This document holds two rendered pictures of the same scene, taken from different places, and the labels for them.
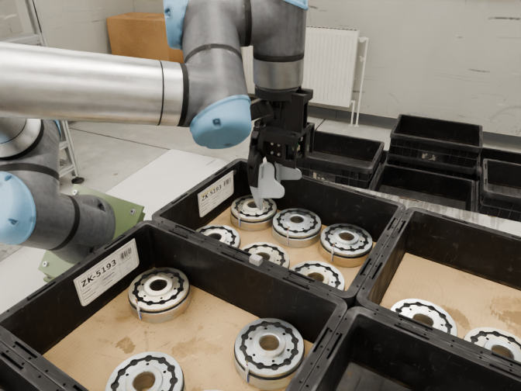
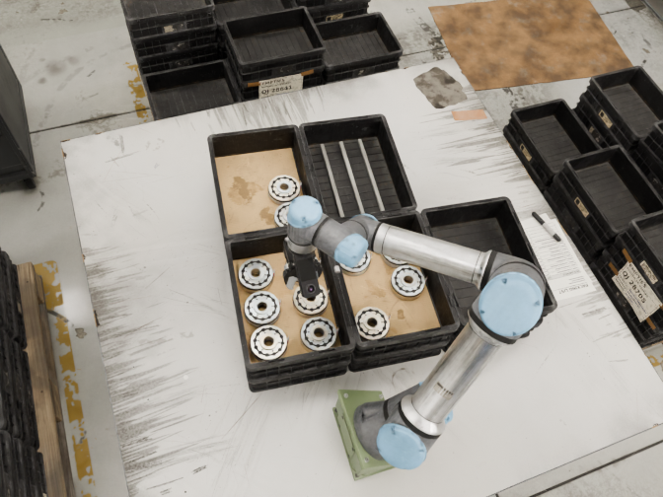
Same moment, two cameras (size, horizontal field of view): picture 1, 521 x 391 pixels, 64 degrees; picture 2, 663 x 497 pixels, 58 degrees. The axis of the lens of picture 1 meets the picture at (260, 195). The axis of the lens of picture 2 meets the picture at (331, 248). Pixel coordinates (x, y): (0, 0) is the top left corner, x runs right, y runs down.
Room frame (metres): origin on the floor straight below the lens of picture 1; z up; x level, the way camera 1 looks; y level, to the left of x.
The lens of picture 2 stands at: (1.17, 0.48, 2.43)
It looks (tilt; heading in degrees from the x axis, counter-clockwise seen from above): 60 degrees down; 217
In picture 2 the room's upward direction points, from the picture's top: 9 degrees clockwise
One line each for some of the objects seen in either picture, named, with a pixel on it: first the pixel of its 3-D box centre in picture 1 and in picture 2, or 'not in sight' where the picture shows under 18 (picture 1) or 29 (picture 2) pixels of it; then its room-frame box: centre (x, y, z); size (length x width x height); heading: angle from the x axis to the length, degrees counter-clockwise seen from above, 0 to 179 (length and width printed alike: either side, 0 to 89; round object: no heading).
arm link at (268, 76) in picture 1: (279, 71); (301, 238); (0.62, -0.03, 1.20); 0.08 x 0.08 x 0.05
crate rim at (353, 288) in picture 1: (281, 216); (287, 293); (0.65, -0.04, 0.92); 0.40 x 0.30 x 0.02; 58
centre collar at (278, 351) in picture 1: (269, 343); not in sight; (0.40, -0.01, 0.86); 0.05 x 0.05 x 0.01
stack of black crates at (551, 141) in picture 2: not in sight; (549, 150); (-1.02, 0.03, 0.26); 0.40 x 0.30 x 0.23; 65
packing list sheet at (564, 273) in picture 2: not in sight; (547, 257); (-0.17, 0.39, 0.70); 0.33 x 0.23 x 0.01; 65
